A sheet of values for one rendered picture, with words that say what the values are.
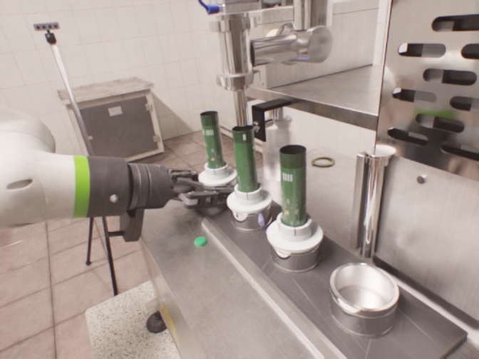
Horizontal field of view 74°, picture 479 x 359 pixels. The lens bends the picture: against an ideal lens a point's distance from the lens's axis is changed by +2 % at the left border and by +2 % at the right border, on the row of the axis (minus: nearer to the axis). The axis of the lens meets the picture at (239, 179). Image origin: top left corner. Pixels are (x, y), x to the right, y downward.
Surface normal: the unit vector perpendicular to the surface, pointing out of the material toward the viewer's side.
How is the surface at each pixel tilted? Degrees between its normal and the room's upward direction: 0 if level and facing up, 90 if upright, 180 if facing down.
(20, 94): 90
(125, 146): 90
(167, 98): 90
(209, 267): 0
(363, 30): 90
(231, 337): 0
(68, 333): 0
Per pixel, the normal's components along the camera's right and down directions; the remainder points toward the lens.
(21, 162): 0.57, -0.55
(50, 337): -0.10, -0.88
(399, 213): -0.85, 0.31
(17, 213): 0.55, 0.60
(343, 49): 0.52, 0.35
